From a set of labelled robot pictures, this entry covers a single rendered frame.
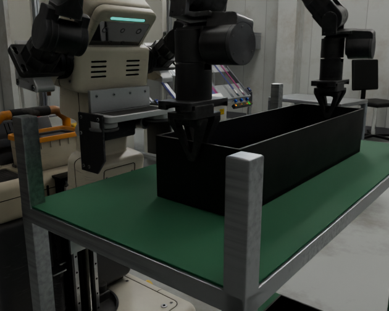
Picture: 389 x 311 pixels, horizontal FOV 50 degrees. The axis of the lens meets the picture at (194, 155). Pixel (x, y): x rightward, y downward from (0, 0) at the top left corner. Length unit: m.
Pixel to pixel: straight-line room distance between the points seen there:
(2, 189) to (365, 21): 5.88
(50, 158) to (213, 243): 0.99
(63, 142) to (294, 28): 5.52
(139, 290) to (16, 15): 2.55
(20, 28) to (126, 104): 2.50
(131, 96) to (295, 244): 0.77
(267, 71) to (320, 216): 6.59
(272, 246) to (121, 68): 0.79
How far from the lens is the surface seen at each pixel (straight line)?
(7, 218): 1.40
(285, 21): 6.78
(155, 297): 1.70
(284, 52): 6.76
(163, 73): 1.38
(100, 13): 1.11
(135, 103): 1.24
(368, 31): 1.11
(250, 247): 0.45
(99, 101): 1.16
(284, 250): 0.57
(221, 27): 0.59
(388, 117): 6.59
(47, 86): 1.10
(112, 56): 1.20
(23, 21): 3.61
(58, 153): 1.50
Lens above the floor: 1.20
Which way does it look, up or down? 14 degrees down
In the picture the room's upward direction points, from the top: straight up
